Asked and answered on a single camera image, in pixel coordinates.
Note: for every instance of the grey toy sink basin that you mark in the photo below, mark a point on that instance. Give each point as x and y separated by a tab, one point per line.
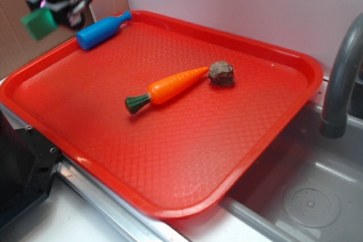
304	187

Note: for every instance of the green rectangular block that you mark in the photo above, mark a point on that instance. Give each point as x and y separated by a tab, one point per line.
39	23

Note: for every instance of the red plastic tray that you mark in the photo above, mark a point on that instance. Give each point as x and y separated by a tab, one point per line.
175	159

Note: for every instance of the grey sink faucet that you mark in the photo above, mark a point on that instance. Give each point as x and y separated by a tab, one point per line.
344	91

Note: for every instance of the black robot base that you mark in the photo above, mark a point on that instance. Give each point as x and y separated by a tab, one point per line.
28	163

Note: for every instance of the brown rock lump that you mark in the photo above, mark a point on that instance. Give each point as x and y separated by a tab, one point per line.
221	74

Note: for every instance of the brown cardboard panel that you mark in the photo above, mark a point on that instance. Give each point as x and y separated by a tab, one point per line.
18	47

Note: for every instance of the orange toy carrot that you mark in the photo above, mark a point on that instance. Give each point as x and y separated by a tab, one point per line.
165	89

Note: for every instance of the blue toy bottle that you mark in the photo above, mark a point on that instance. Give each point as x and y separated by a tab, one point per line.
100	31

